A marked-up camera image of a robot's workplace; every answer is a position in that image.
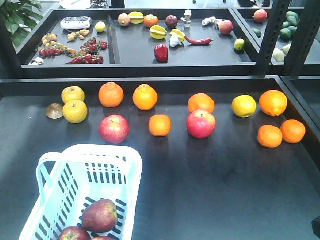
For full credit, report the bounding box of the yellow pear apple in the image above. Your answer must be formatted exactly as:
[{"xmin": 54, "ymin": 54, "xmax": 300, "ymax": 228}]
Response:
[
  {"xmin": 61, "ymin": 86, "xmax": 85, "ymax": 104},
  {"xmin": 62, "ymin": 100, "xmax": 88, "ymax": 124}
]

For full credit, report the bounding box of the large orange with knob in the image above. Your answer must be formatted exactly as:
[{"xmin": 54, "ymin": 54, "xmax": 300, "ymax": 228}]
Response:
[{"xmin": 259, "ymin": 90, "xmax": 288, "ymax": 117}]

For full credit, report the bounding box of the green potted plant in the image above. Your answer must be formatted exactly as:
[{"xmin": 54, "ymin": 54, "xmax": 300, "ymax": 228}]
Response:
[{"xmin": 0, "ymin": 0, "xmax": 43, "ymax": 48}]

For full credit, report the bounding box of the small orange left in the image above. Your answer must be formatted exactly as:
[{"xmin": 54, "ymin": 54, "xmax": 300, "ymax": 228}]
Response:
[{"xmin": 257, "ymin": 125, "xmax": 283, "ymax": 149}]

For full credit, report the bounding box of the red apple left tray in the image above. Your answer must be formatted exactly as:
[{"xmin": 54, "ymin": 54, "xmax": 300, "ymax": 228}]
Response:
[{"xmin": 186, "ymin": 109, "xmax": 217, "ymax": 139}]

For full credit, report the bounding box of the yellow pear apple front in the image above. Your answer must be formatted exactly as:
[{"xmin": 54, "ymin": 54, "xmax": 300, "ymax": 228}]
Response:
[{"xmin": 62, "ymin": 100, "xmax": 88, "ymax": 124}]

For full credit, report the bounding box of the dark red apple front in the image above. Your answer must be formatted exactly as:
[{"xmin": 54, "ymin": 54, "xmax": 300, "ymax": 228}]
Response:
[{"xmin": 82, "ymin": 199, "xmax": 118, "ymax": 233}]

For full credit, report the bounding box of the red apple left centre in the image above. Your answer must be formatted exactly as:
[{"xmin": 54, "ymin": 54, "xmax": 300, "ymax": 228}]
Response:
[{"xmin": 98, "ymin": 114, "xmax": 130, "ymax": 144}]

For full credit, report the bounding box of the black wooden produce stand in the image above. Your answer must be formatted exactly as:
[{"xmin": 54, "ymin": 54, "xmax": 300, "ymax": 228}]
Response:
[{"xmin": 0, "ymin": 5, "xmax": 320, "ymax": 240}]

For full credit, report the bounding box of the large orange grapefruit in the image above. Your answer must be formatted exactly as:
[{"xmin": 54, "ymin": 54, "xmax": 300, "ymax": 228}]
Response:
[{"xmin": 188, "ymin": 93, "xmax": 215, "ymax": 114}]

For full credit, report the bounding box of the yellow round citrus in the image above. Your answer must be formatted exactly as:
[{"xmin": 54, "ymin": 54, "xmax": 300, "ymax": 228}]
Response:
[{"xmin": 231, "ymin": 94, "xmax": 257, "ymax": 118}]

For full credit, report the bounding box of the red chili pepper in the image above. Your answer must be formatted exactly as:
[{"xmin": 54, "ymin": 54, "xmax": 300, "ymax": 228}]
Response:
[{"xmin": 185, "ymin": 36, "xmax": 213, "ymax": 46}]

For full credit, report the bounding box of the orange with knob left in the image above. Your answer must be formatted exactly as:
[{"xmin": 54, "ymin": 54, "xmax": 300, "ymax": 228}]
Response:
[{"xmin": 98, "ymin": 82, "xmax": 124, "ymax": 108}]

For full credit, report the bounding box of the small orange right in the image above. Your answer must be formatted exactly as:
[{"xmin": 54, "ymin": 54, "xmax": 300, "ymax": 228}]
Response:
[{"xmin": 280, "ymin": 119, "xmax": 306, "ymax": 144}]

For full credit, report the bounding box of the red bell pepper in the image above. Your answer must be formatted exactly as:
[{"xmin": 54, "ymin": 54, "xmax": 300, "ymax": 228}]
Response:
[{"xmin": 154, "ymin": 44, "xmax": 169, "ymax": 63}]

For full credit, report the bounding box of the light blue plastic basket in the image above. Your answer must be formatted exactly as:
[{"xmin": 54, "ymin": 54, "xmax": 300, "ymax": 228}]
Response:
[{"xmin": 20, "ymin": 144, "xmax": 143, "ymax": 240}]

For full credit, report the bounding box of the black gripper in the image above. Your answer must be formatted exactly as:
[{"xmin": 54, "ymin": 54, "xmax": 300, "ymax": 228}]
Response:
[{"xmin": 311, "ymin": 216, "xmax": 320, "ymax": 238}]

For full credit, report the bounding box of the brown mushroom cap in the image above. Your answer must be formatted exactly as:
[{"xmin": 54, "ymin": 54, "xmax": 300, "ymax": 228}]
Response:
[{"xmin": 45, "ymin": 103, "xmax": 63, "ymax": 120}]

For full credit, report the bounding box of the small orange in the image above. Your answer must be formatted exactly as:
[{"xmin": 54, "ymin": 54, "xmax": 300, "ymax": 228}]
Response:
[
  {"xmin": 148, "ymin": 114, "xmax": 172, "ymax": 137},
  {"xmin": 280, "ymin": 119, "xmax": 306, "ymax": 144},
  {"xmin": 257, "ymin": 125, "xmax": 283, "ymax": 149}
]

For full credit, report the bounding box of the dark red apple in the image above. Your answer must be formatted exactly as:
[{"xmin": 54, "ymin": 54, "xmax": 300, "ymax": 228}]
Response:
[
  {"xmin": 82, "ymin": 199, "xmax": 118, "ymax": 233},
  {"xmin": 58, "ymin": 226, "xmax": 91, "ymax": 240}
]

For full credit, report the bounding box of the yellow pear apple back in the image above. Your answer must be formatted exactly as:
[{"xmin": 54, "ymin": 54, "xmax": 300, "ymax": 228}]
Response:
[{"xmin": 61, "ymin": 86, "xmax": 85, "ymax": 104}]

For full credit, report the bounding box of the small orange centre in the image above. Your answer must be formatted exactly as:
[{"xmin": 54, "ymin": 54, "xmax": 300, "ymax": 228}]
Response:
[{"xmin": 148, "ymin": 114, "xmax": 172, "ymax": 137}]

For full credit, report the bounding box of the orange with knob centre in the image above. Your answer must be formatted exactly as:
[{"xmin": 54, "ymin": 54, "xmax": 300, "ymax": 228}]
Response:
[{"xmin": 132, "ymin": 84, "xmax": 158, "ymax": 111}]

